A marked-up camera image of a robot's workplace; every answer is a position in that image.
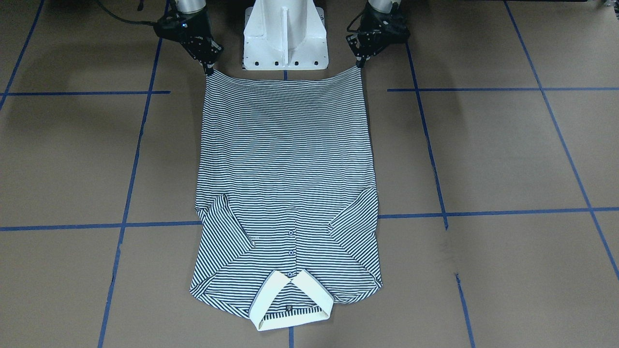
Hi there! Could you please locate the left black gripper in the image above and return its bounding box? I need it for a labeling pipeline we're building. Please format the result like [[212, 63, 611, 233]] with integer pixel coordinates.
[[346, 9, 411, 68]]

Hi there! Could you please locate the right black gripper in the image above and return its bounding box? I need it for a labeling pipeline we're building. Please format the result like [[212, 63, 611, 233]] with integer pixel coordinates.
[[153, 11, 223, 76]]

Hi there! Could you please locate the blue white striped polo shirt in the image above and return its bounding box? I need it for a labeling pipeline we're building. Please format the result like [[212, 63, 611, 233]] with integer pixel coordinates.
[[189, 66, 383, 331]]

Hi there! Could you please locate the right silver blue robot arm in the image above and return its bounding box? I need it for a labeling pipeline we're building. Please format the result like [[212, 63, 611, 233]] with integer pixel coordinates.
[[153, 0, 223, 76]]

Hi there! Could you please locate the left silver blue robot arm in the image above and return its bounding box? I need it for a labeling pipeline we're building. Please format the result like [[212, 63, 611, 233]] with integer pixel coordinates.
[[346, 0, 411, 69]]

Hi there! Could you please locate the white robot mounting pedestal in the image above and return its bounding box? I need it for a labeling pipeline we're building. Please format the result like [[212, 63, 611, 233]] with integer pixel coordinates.
[[242, 0, 329, 71]]

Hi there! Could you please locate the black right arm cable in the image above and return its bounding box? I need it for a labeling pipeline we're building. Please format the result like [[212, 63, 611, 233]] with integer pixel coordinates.
[[95, 0, 165, 26]]

